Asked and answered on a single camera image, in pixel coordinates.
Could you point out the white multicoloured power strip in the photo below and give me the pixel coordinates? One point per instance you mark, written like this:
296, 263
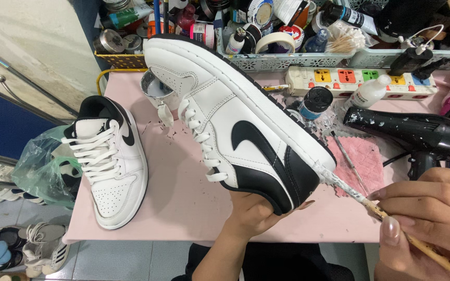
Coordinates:
326, 88

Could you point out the green paint tube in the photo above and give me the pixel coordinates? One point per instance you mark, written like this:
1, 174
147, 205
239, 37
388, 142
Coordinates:
125, 16

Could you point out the small white plastic bottle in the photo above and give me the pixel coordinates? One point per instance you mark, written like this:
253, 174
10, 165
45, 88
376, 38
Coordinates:
365, 96

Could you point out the pink cloth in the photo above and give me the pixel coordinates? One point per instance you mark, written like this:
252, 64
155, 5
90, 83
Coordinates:
367, 160

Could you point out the heap of shoes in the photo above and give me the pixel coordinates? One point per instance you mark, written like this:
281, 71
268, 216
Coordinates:
22, 249

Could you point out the white plastic basket of supplies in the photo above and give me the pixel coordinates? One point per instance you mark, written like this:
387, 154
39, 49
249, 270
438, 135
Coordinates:
287, 61

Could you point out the white and black sneaker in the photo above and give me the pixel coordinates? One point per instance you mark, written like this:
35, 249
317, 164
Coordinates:
111, 187
217, 101

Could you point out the orange bottle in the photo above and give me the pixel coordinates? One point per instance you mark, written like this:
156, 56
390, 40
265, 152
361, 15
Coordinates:
158, 25

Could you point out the black bottle with white label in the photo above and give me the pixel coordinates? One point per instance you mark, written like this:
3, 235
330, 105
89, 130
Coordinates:
350, 15

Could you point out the metal handrail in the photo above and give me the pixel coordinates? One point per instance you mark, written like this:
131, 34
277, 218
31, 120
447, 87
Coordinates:
22, 76

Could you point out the yellow plastic basket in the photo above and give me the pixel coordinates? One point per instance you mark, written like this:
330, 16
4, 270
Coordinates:
121, 61

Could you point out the person's left hand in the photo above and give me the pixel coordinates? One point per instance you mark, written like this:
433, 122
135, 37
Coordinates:
248, 216

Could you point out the masking tape roll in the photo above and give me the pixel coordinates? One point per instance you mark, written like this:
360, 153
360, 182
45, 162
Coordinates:
275, 41

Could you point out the bag of cotton swabs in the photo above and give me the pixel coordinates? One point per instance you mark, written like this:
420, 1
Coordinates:
346, 39

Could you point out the clear blue plastic bottle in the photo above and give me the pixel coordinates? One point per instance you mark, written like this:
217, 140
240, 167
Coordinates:
315, 42

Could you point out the black-capped paint bottle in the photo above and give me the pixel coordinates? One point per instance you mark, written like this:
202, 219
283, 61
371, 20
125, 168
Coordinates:
317, 100

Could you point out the green plastic bag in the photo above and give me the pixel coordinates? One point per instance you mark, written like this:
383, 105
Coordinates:
33, 168

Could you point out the paint-crusted wooden paintbrush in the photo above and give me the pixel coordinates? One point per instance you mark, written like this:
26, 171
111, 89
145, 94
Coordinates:
348, 190

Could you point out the white bottle with black cap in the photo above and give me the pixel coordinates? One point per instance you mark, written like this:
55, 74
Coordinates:
234, 43

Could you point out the black charger plug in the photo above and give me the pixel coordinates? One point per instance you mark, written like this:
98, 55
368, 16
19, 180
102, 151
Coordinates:
410, 61

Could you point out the pink-lidded jar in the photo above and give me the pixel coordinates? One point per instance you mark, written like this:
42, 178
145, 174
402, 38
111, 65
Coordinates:
202, 35

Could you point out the black paint-spattered hair dryer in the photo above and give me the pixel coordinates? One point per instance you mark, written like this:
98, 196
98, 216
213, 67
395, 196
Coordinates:
404, 132

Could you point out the person's right hand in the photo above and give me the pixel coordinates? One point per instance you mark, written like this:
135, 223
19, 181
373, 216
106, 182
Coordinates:
440, 218

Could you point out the person's black trousers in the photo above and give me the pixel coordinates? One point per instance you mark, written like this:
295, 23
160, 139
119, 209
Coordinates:
279, 263

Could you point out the metal cup of white paint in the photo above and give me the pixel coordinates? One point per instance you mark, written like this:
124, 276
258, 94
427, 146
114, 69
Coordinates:
155, 93

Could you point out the round metal tin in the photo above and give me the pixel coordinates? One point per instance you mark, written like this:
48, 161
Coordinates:
109, 41
132, 43

